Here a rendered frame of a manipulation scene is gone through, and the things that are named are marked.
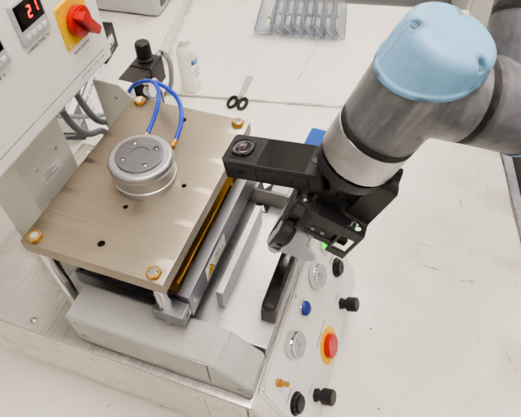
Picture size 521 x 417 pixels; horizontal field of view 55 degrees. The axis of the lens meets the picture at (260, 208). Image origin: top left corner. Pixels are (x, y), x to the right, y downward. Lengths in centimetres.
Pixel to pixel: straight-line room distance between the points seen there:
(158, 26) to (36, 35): 92
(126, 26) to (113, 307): 103
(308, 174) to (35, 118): 34
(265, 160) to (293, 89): 83
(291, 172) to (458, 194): 69
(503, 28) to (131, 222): 42
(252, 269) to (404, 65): 41
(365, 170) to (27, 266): 56
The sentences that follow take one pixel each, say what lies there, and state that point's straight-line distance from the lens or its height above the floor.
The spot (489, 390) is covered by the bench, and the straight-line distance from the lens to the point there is 93.
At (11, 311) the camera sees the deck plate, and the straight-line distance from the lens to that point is 80.
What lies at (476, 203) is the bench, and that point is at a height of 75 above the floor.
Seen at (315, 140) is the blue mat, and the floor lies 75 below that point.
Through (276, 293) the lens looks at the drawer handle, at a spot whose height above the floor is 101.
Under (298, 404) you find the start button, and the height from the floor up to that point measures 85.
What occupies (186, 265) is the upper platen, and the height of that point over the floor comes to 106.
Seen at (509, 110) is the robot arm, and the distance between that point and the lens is 43.
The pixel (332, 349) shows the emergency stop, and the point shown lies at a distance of 84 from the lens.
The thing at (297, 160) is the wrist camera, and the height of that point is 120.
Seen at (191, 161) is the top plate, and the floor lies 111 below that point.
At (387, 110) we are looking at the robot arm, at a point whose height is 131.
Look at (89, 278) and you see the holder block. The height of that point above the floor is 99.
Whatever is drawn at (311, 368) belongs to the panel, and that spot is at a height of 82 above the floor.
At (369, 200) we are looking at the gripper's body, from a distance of 50.
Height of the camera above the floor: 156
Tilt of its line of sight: 51 degrees down
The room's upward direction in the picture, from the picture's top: 2 degrees counter-clockwise
